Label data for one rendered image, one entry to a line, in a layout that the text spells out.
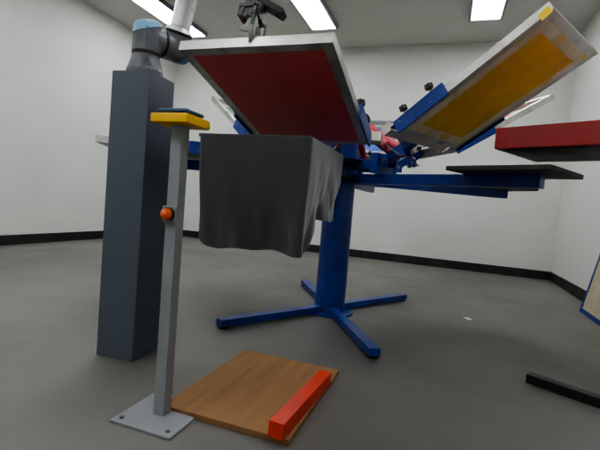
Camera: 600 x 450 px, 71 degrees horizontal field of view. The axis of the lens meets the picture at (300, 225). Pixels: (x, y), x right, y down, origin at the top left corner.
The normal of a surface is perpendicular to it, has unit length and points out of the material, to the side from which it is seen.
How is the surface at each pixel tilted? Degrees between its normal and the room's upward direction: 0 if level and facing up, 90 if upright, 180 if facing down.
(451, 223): 90
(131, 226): 90
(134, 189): 90
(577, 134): 90
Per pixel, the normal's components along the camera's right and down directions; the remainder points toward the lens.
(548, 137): -0.76, -0.03
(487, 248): -0.33, 0.02
